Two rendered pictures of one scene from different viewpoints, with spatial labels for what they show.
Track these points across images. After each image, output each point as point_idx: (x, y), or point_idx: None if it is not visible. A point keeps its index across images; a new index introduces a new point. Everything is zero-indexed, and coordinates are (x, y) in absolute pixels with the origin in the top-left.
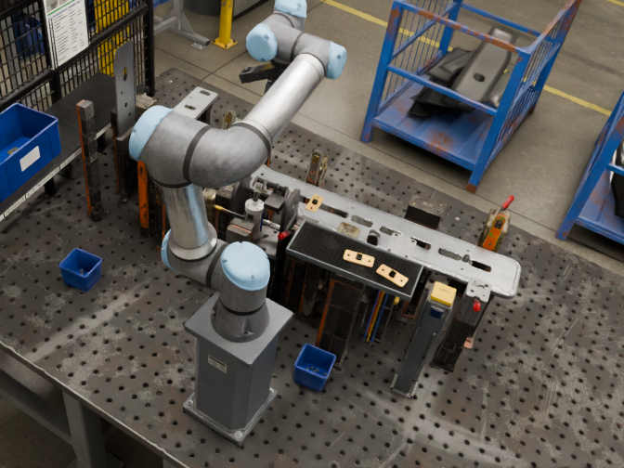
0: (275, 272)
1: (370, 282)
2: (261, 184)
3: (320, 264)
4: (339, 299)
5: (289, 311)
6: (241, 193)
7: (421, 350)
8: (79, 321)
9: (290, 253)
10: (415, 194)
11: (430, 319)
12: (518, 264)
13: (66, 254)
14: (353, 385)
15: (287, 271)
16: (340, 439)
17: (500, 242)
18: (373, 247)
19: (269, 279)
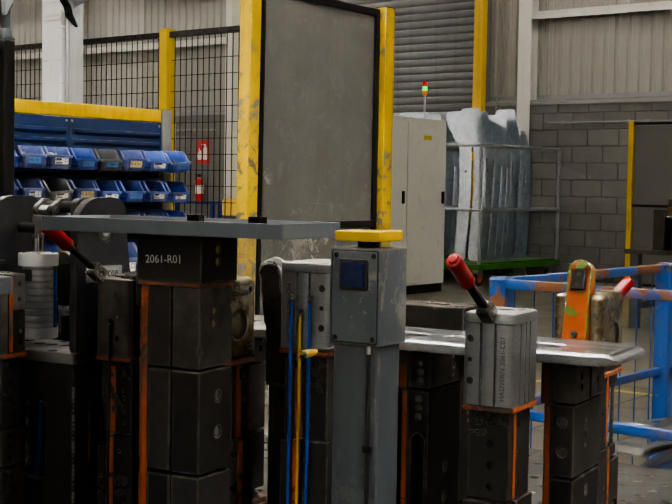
0: (79, 410)
1: (200, 224)
2: (49, 205)
3: (104, 223)
4: (164, 340)
5: (5, 276)
6: (15, 236)
7: (356, 429)
8: None
9: (49, 227)
10: (416, 300)
11: (349, 306)
12: (638, 346)
13: None
14: None
15: (105, 405)
16: None
17: (597, 330)
18: (238, 221)
19: (67, 429)
